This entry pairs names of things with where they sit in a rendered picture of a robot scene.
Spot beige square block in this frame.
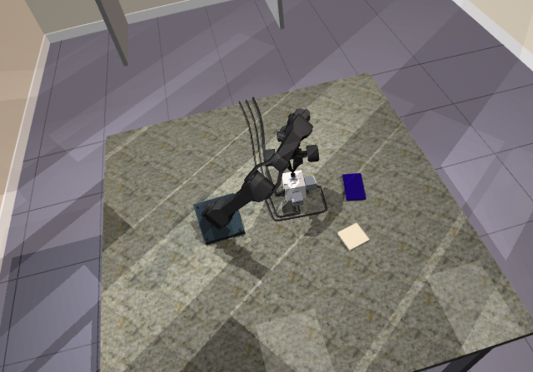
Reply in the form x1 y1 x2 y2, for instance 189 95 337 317
338 223 369 250

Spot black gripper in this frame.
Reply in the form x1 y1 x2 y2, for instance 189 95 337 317
263 144 319 172

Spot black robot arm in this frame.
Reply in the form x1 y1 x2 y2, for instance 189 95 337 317
201 108 313 231

